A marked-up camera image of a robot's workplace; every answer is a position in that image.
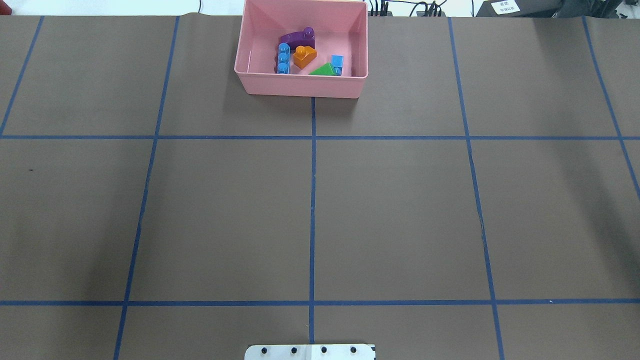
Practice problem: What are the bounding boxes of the pink plastic box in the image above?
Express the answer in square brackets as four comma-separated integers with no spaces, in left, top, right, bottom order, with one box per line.
[234,0,369,99]

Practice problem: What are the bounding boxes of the metal base plate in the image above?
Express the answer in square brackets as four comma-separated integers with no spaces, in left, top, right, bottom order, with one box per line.
[244,343,377,360]

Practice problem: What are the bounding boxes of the small blue toy block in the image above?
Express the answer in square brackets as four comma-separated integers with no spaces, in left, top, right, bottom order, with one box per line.
[330,54,344,76]

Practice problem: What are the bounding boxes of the orange toy block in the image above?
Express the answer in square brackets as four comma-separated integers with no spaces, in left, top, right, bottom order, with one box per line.
[292,45,318,69]

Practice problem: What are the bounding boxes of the green toy block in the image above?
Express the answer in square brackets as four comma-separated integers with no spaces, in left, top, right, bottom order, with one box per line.
[309,63,338,76]

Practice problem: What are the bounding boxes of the long blue toy block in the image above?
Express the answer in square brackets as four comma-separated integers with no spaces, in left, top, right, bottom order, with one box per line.
[276,42,291,75]

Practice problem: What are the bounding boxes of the purple toy block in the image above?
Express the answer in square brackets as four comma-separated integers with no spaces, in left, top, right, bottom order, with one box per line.
[279,26,316,51]

